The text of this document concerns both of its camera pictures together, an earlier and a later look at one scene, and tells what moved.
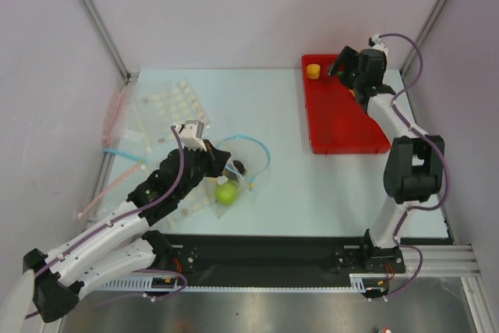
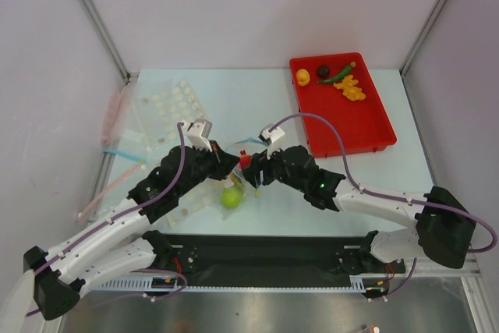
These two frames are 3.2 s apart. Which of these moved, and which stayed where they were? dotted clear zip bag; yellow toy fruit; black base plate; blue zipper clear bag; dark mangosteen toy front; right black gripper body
Moved: dark mangosteen toy front; right black gripper body; blue zipper clear bag; yellow toy fruit
Stayed: black base plate; dotted clear zip bag
